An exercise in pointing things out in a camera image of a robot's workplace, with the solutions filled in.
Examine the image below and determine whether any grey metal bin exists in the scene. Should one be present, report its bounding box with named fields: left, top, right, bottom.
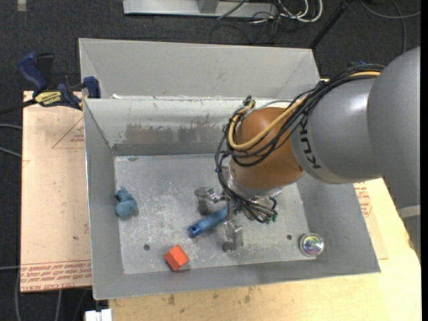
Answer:
left=78, top=37, right=382, bottom=301

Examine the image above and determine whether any blue plastic cylinder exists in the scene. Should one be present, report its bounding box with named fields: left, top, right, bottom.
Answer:
left=187, top=207, right=229, bottom=239

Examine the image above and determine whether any shiny iridescent round disc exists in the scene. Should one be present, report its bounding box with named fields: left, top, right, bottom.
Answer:
left=298, top=232, right=325, bottom=257

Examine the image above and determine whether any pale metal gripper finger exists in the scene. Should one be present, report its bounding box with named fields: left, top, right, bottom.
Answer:
left=221, top=219, right=245, bottom=252
left=194, top=185, right=225, bottom=215

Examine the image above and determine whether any brown cardboard board, red print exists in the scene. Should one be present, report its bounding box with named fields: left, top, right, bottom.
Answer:
left=19, top=90, right=391, bottom=294

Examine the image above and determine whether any orange block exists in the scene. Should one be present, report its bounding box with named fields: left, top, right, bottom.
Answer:
left=163, top=245, right=190, bottom=273

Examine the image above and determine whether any blue toy animal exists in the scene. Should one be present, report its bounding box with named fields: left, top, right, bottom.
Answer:
left=114, top=186, right=140, bottom=220

